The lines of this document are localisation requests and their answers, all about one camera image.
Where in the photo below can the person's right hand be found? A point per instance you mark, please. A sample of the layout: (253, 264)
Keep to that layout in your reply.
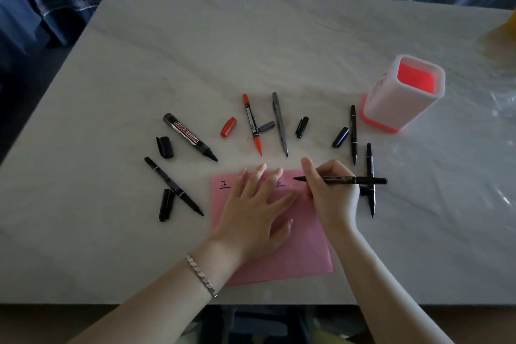
(336, 202)

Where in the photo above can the person's left hand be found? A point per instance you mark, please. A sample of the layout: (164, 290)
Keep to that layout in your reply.
(246, 222)

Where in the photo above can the person's left little finger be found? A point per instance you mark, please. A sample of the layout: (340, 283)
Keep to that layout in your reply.
(240, 182)

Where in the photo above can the person's left middle finger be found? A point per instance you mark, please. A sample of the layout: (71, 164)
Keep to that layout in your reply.
(273, 181)

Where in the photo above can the person's left thumb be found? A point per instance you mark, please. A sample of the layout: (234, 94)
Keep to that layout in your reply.
(284, 231)

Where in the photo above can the person's right thumb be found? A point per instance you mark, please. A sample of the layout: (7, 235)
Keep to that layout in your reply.
(311, 190)

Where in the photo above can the pink paper sheet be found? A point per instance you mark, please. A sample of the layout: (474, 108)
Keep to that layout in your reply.
(298, 251)

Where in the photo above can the thin black marker pen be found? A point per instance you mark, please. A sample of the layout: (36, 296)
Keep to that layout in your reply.
(363, 180)
(370, 162)
(353, 134)
(173, 186)

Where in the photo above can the person's left forearm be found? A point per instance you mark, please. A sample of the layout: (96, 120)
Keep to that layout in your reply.
(161, 303)

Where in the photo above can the person's right forearm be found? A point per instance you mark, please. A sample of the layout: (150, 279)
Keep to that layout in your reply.
(383, 291)

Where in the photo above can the grey pen cap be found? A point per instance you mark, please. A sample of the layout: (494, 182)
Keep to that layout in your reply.
(266, 127)

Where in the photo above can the red pen cap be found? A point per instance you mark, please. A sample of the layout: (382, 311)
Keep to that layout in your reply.
(228, 127)

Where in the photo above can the grey marker pen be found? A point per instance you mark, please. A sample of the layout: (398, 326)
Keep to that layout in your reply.
(279, 124)

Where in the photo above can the red marker pen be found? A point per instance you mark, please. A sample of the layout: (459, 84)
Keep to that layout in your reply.
(252, 124)

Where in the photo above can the dark blue pen cap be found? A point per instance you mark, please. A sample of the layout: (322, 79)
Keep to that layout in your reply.
(340, 137)

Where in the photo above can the black pen cap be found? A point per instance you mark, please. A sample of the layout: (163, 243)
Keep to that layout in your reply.
(302, 127)
(166, 205)

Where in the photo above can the thick black whiteboard marker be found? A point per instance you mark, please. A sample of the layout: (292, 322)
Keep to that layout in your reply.
(187, 135)

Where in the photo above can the wide black marker cap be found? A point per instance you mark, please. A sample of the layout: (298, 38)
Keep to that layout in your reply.
(164, 147)

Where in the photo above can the white and pink pen holder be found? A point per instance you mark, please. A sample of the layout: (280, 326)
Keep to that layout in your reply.
(403, 93)

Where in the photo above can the yellow object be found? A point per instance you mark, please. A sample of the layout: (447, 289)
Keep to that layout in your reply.
(502, 35)

